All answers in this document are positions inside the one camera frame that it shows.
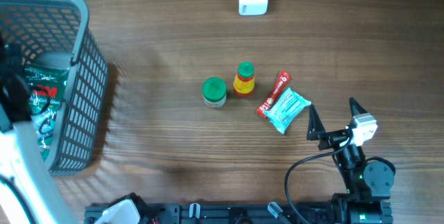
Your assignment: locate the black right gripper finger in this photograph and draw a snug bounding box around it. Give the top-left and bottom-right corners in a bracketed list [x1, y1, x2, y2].
[349, 97, 367, 117]
[307, 105, 326, 141]

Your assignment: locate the light blue tissue packet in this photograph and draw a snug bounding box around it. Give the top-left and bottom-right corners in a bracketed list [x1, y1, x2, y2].
[264, 87, 311, 134]

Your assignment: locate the green 3M gloves packet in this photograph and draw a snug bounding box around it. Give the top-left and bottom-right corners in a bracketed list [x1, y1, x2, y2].
[24, 64, 69, 160]

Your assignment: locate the red Nescafe sachet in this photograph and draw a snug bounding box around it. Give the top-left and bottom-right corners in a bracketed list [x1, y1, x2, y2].
[256, 70, 291, 118]

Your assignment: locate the red chilli sauce bottle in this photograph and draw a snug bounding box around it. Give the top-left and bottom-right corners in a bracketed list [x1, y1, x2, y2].
[233, 62, 255, 97]

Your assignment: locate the green lid jar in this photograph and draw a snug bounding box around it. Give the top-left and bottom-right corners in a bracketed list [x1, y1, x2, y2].
[202, 77, 227, 108]

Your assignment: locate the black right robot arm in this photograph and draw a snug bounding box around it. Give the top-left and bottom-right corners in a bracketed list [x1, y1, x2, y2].
[307, 97, 396, 224]

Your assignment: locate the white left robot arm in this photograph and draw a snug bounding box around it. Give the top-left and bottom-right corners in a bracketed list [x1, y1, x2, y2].
[1, 44, 78, 223]

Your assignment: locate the grey plastic shopping basket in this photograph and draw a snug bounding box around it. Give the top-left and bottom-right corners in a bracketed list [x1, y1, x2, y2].
[1, 0, 108, 176]

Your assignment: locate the black camera cable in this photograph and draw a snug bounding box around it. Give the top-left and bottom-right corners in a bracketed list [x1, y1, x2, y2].
[284, 135, 353, 224]

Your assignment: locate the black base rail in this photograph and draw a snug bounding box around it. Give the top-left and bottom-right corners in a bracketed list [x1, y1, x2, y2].
[84, 192, 351, 224]

